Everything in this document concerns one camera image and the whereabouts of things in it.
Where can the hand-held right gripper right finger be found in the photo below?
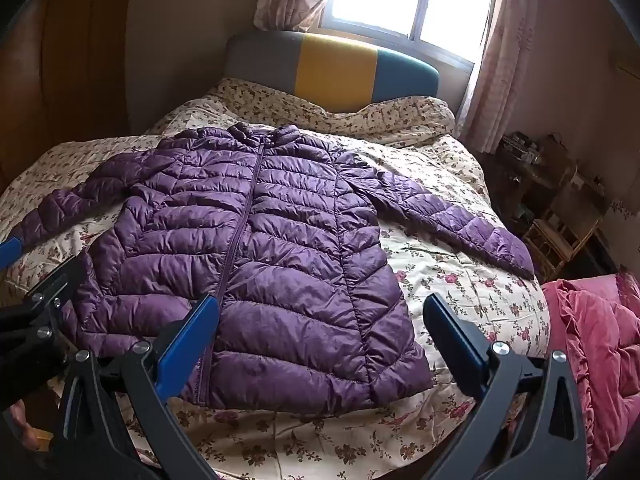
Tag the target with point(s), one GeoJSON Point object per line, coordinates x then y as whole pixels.
{"type": "Point", "coordinates": [457, 342]}

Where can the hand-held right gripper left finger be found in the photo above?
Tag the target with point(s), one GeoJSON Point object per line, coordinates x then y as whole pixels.
{"type": "Point", "coordinates": [187, 342]}

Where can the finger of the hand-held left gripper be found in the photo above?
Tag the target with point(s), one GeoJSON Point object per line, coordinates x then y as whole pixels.
{"type": "Point", "coordinates": [52, 290]}
{"type": "Point", "coordinates": [10, 250]}

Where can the purple quilted puffer jacket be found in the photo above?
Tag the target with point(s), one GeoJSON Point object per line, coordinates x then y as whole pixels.
{"type": "Point", "coordinates": [300, 260]}

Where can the person's left hand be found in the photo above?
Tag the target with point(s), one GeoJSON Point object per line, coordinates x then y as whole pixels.
{"type": "Point", "coordinates": [15, 425]}

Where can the cream rose print quilt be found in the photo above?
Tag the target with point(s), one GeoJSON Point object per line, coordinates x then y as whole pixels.
{"type": "Point", "coordinates": [450, 270]}

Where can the pink ruffled blanket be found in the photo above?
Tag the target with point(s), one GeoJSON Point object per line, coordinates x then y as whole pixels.
{"type": "Point", "coordinates": [595, 350]}

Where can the rattan rack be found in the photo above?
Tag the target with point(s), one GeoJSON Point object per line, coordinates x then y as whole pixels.
{"type": "Point", "coordinates": [565, 240]}

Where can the cluttered wooden bedside table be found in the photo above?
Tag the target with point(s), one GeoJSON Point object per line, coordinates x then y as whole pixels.
{"type": "Point", "coordinates": [525, 175]}

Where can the wooden wardrobe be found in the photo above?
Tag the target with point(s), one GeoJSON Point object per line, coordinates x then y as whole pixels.
{"type": "Point", "coordinates": [75, 60]}

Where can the long pink floral curtain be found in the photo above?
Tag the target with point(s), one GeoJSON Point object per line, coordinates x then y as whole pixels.
{"type": "Point", "coordinates": [505, 60]}

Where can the grey yellow blue striped pillow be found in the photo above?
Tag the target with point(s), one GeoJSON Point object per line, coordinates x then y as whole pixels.
{"type": "Point", "coordinates": [335, 70]}

